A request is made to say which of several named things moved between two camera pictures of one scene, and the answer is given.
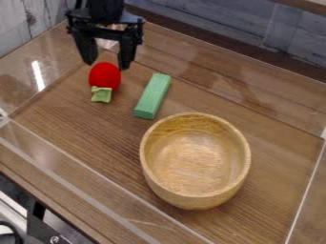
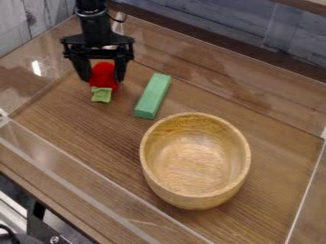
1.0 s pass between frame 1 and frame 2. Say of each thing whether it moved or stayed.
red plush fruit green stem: stayed
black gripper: moved
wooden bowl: stayed
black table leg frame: stayed
